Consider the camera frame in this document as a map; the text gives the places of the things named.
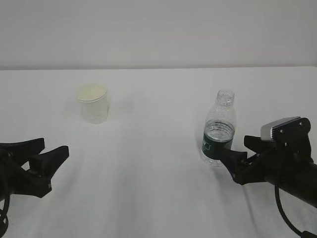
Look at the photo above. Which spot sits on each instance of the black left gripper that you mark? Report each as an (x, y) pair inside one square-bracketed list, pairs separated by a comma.
[(35, 181)]

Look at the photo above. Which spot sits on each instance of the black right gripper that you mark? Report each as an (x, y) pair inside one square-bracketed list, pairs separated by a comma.
[(266, 163)]

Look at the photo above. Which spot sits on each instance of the clear water bottle green label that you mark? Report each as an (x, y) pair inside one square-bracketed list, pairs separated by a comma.
[(219, 129)]

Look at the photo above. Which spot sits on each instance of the white paper cup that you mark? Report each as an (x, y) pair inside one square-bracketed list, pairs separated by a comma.
[(93, 102)]

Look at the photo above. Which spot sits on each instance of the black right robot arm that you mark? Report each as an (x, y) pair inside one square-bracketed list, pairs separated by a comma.
[(301, 181)]

